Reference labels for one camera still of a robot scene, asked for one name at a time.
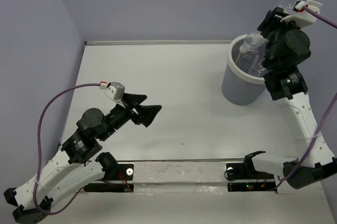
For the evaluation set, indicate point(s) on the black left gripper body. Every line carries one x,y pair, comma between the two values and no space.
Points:
119,116

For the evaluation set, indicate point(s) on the grey plastic bin white rim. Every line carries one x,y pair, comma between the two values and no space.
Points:
238,87

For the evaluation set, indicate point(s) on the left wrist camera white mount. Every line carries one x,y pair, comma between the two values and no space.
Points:
113,90

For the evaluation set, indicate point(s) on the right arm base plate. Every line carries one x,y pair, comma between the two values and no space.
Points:
240,179

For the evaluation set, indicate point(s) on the clear unlabelled bottle white cap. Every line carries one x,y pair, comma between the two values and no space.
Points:
252,41

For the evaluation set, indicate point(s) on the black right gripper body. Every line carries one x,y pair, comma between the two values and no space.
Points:
273,37

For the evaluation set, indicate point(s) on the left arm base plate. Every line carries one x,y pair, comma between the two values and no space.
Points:
120,182

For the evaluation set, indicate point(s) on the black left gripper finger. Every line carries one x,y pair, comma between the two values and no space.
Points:
146,114
131,100

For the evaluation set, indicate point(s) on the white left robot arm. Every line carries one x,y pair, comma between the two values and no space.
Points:
80,159

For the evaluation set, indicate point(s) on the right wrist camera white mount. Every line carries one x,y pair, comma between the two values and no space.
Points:
301,17

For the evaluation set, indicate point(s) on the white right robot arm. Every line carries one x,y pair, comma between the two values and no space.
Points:
315,161

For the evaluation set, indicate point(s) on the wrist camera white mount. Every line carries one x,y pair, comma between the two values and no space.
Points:
301,17
113,90

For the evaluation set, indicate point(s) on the large clear bottle beige label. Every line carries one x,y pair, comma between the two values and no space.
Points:
250,62

